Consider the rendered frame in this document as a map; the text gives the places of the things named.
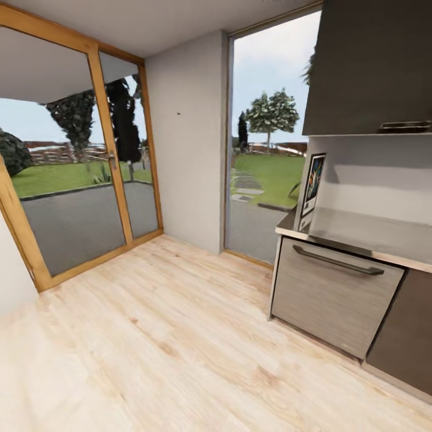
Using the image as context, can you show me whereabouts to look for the poster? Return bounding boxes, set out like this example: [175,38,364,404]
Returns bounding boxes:
[300,152,326,218]

